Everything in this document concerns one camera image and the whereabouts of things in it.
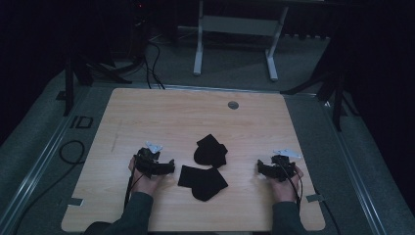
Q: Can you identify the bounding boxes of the grey tape piece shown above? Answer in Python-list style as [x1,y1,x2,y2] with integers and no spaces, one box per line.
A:
[67,197,85,208]
[305,193,327,204]

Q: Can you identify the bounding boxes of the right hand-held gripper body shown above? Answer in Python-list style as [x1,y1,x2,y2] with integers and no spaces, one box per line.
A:
[266,148,302,183]

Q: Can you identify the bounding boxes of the black metal stand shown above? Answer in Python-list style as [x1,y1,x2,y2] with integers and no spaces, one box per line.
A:
[55,52,133,118]
[279,62,361,132]

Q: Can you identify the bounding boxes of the white desk frame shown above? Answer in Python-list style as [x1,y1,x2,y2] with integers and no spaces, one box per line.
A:
[193,0,290,82]

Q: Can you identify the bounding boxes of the person's right hand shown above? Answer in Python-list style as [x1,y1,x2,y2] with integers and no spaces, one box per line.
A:
[267,164,304,204]

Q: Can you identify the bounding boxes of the wide black cloth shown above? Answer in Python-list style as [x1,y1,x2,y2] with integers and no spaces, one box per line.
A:
[177,164,229,203]

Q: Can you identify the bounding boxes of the person's left hand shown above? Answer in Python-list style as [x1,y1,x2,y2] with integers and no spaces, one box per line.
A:
[127,156,164,198]

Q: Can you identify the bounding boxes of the black floor tape marking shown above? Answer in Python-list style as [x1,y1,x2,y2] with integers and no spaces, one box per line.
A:
[69,116,95,129]

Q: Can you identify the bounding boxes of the rounded black cloth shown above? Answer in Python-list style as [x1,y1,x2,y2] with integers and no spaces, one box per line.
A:
[193,133,229,169]

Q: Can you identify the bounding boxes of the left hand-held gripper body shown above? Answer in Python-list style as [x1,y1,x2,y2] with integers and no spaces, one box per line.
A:
[133,140,168,179]

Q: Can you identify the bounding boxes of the metal floor rail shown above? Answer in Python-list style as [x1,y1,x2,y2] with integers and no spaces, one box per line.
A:
[321,97,390,235]
[0,85,94,235]

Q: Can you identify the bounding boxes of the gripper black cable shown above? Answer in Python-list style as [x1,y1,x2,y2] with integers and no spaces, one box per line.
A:
[281,162,304,210]
[123,171,145,210]

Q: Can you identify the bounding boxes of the black floor cables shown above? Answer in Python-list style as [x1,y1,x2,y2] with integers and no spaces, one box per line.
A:
[142,40,166,90]

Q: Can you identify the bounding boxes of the black looped floor cable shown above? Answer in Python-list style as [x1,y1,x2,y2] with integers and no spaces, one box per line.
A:
[11,139,86,235]

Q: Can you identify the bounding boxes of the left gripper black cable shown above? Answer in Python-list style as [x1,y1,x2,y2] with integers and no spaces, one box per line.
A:
[123,171,145,210]

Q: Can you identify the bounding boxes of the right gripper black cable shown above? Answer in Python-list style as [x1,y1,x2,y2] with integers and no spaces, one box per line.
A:
[281,162,304,210]

